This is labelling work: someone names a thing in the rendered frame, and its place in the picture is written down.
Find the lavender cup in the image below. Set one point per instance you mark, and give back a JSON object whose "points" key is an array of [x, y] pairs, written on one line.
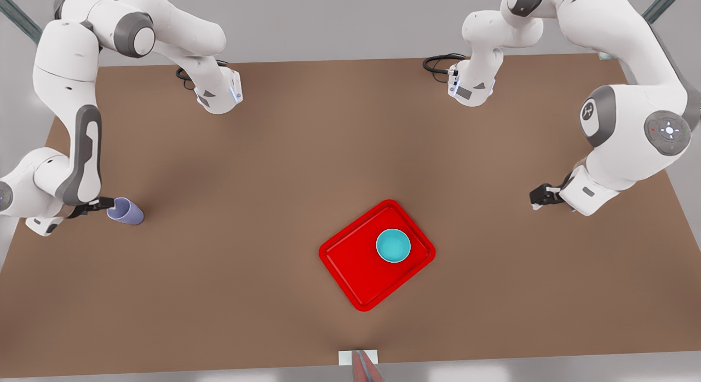
{"points": [[127, 212]]}

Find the teal bowl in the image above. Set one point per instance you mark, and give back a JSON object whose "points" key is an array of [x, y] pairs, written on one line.
{"points": [[393, 246]]}

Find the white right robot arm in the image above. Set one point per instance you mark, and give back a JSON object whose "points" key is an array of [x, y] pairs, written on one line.
{"points": [[65, 64]]}

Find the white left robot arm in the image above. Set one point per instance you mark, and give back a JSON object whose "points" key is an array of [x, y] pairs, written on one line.
{"points": [[630, 130]]}

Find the red tray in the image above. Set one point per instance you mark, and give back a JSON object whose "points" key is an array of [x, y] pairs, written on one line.
{"points": [[356, 272]]}

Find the pale post foot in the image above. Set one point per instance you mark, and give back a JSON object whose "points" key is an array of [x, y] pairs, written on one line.
{"points": [[605, 56], [345, 358]]}

